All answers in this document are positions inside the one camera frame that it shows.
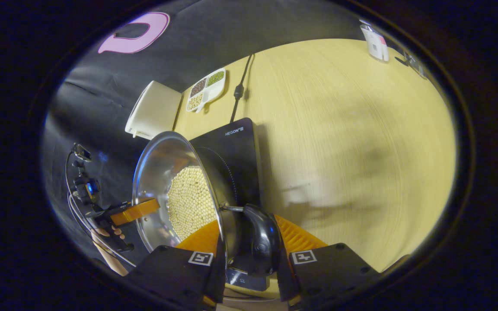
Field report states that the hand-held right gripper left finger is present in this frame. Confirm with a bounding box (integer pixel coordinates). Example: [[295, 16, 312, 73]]
[[128, 219, 228, 309]]

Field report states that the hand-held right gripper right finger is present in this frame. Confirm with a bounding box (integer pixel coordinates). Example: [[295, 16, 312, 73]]
[[273, 215, 381, 309]]

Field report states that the stainless steel pot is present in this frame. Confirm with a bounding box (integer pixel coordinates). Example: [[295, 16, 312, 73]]
[[132, 131, 282, 277]]

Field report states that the pile of soybeans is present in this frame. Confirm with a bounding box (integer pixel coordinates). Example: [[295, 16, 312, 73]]
[[167, 166, 218, 241]]

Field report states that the black induction cooktop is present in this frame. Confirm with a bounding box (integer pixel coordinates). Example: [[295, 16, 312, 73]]
[[188, 117, 271, 292]]

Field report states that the white toaster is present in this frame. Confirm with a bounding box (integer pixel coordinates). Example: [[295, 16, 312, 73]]
[[124, 80, 182, 140]]

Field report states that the white divided dish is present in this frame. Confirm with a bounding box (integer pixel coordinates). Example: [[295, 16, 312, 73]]
[[185, 68, 227, 114]]

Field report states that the clear bottle pink label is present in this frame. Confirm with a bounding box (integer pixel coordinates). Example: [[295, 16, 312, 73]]
[[359, 19, 390, 62]]

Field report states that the black power cable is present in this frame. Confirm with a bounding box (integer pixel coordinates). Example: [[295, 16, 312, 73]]
[[230, 53, 255, 124]]

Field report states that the wire mesh holder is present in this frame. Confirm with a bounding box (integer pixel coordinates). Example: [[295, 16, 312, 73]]
[[396, 51, 429, 79]]

